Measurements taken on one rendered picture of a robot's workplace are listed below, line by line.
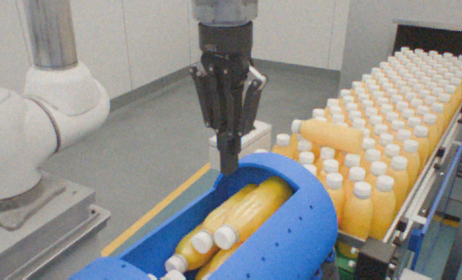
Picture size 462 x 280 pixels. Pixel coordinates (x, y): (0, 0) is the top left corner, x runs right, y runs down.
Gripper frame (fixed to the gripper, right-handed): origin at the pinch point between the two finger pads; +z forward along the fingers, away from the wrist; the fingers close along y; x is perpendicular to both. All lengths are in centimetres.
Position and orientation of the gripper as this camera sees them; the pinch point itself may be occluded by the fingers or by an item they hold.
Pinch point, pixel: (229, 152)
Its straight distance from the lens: 63.6
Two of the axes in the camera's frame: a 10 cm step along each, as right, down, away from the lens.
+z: 0.2, 8.9, 4.6
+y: 8.1, 2.6, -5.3
